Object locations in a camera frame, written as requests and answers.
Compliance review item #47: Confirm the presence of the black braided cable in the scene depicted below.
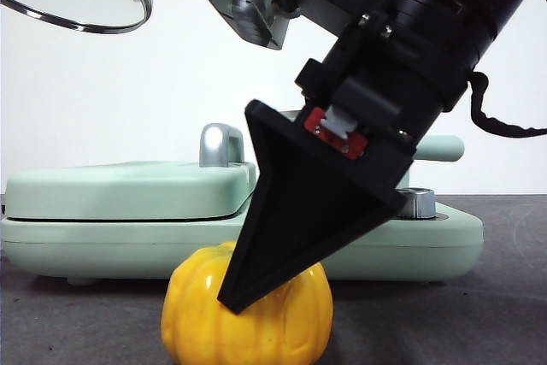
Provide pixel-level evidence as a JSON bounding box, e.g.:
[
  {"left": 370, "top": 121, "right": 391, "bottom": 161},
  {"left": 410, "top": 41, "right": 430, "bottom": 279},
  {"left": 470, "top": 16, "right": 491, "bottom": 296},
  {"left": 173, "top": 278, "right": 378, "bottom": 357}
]
[{"left": 468, "top": 69, "right": 547, "bottom": 139}]

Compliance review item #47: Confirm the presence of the mint green handled steamer pot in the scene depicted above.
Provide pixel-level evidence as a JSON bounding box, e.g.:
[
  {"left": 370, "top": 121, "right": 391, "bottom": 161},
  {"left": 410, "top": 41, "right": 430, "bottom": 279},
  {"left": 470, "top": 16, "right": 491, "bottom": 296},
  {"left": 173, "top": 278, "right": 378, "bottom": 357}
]
[{"left": 401, "top": 134, "right": 465, "bottom": 189}]

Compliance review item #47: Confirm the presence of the mint green breakfast machine base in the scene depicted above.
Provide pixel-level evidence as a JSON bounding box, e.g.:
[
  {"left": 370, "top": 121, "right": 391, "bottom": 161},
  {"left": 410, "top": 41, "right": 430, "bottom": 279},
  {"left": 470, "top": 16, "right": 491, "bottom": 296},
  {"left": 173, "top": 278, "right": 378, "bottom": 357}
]
[{"left": 0, "top": 204, "right": 485, "bottom": 287}]

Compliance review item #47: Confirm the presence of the yellow toy pumpkin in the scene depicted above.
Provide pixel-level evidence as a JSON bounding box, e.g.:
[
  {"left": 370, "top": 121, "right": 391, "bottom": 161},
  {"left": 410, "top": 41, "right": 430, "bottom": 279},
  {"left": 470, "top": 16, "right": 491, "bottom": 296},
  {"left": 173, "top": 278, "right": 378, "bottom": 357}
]
[{"left": 161, "top": 239, "right": 334, "bottom": 365}]

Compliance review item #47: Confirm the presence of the silver control knob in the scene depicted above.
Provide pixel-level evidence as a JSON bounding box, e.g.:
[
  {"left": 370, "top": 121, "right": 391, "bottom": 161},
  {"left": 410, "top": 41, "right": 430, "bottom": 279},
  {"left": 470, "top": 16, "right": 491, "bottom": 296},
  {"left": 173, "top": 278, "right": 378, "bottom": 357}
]
[{"left": 395, "top": 187, "right": 437, "bottom": 219}]

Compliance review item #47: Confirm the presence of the mint green griddle cover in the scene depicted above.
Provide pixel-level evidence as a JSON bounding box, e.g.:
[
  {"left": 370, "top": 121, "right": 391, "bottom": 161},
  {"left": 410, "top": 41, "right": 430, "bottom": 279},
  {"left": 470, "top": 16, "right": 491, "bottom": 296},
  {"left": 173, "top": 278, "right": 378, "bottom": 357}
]
[{"left": 4, "top": 123, "right": 260, "bottom": 221}]

